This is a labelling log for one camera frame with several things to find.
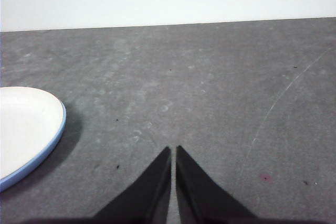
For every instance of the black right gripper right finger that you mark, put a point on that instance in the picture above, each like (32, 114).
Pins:
(199, 195)

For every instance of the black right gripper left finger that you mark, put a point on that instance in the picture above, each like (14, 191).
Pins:
(147, 195)

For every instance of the blue round plate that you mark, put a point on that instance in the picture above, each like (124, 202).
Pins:
(53, 144)

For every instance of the white round plate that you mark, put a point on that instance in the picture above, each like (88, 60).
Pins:
(26, 129)

